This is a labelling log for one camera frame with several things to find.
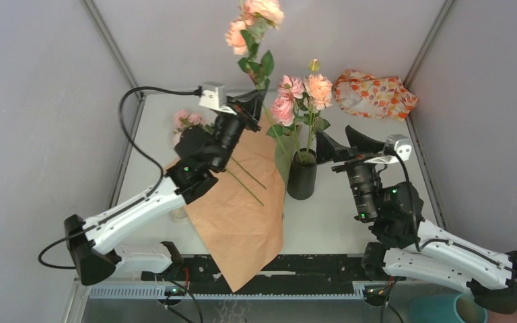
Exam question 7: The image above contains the peach rose stem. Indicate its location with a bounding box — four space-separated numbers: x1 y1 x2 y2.
300 58 333 165

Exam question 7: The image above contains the orange wrapping paper sheet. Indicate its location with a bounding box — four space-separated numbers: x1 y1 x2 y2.
166 120 285 292

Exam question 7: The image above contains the pink flower bouquet green wrap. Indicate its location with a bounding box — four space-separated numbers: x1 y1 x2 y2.
172 110 265 207

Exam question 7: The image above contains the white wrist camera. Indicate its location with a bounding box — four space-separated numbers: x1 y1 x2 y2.
199 81 236 115
365 134 413 165

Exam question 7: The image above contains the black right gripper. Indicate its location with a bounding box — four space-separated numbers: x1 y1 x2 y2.
314 128 388 222

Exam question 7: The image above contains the black conical vase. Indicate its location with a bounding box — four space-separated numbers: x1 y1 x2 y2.
287 148 317 201

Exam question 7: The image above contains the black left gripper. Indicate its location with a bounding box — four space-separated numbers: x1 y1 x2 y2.
210 89 265 172

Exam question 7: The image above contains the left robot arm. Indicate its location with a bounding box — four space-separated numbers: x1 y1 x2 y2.
64 83 267 286

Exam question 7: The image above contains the peach pink flower stem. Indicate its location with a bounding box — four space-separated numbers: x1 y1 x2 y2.
225 0 293 155

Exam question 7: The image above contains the orange floral cloth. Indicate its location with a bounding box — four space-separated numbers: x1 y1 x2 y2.
333 69 418 120

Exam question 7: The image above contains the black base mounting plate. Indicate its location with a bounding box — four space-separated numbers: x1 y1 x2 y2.
141 254 389 295

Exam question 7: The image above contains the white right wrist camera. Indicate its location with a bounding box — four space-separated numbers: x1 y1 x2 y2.
365 134 413 165

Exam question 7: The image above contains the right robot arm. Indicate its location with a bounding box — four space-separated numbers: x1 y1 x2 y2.
316 127 517 314

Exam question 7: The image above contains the teal cup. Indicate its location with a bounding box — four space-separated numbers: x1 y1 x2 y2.
409 293 488 323

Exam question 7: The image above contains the pink rose stem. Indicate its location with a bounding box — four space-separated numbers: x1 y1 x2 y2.
266 75 304 153

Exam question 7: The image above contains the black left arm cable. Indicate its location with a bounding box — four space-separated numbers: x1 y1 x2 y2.
38 86 202 270

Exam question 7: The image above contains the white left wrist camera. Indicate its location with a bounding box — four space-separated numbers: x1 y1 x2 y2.
199 81 236 115

